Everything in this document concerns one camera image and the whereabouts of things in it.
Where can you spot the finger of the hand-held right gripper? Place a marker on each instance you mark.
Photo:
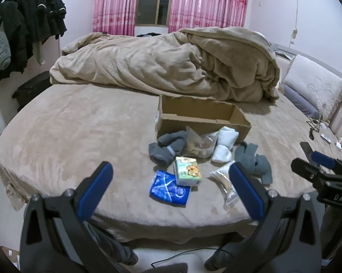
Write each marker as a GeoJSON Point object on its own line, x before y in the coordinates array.
{"type": "Point", "coordinates": [323, 159]}
{"type": "Point", "coordinates": [307, 168]}

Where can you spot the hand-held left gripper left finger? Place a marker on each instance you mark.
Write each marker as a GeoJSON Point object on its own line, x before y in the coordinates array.
{"type": "Point", "coordinates": [94, 187]}

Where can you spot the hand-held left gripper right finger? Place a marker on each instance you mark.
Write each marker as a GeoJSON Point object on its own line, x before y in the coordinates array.
{"type": "Point", "coordinates": [246, 187]}

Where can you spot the clear bag of cotton swabs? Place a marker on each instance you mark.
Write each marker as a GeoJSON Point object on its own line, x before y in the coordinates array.
{"type": "Point", "coordinates": [225, 183]}

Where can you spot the plain gray sock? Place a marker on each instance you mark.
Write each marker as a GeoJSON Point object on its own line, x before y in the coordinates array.
{"type": "Point", "coordinates": [256, 162]}

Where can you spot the green and white tissue pack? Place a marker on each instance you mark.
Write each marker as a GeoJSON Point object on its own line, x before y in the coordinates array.
{"type": "Point", "coordinates": [186, 170]}

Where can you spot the clear snack bag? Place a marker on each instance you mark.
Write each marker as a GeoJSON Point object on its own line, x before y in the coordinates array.
{"type": "Point", "coordinates": [200, 145]}

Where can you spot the blue plastic packet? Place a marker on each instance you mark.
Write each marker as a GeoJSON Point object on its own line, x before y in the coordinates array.
{"type": "Point", "coordinates": [168, 189]}

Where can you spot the gray sock with light cuff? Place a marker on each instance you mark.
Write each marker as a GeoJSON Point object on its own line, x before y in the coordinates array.
{"type": "Point", "coordinates": [166, 149]}

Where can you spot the brown cardboard box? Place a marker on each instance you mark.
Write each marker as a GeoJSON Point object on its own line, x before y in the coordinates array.
{"type": "Point", "coordinates": [199, 113]}

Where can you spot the bed with beige sheet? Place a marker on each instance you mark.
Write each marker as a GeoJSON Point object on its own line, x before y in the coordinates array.
{"type": "Point", "coordinates": [74, 136]}

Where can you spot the person's left leg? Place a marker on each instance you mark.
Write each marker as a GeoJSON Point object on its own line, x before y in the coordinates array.
{"type": "Point", "coordinates": [114, 247]}

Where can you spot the person's leg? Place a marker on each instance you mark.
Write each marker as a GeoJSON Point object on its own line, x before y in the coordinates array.
{"type": "Point", "coordinates": [114, 247]}
{"type": "Point", "coordinates": [220, 257]}

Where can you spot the gray pillow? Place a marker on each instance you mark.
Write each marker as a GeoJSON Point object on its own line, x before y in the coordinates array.
{"type": "Point", "coordinates": [299, 99]}

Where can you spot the person's right leg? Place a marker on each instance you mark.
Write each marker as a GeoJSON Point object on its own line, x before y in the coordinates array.
{"type": "Point", "coordinates": [220, 257]}

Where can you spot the white embroidered pillow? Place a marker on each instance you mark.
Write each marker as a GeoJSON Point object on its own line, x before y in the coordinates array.
{"type": "Point", "coordinates": [313, 85]}

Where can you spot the black suitcase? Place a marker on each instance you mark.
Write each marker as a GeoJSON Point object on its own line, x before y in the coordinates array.
{"type": "Point", "coordinates": [31, 89]}

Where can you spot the beige blanket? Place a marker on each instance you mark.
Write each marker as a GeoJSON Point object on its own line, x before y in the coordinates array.
{"type": "Point", "coordinates": [159, 62]}

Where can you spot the black hanging clothes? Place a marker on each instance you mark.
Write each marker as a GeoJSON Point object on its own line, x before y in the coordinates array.
{"type": "Point", "coordinates": [26, 20]}

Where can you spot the pink curtain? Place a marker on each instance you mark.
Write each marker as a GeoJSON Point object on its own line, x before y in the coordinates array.
{"type": "Point", "coordinates": [115, 5]}
{"type": "Point", "coordinates": [208, 2]}

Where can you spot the window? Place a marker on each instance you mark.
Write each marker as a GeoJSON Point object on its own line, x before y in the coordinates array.
{"type": "Point", "coordinates": [154, 0]}

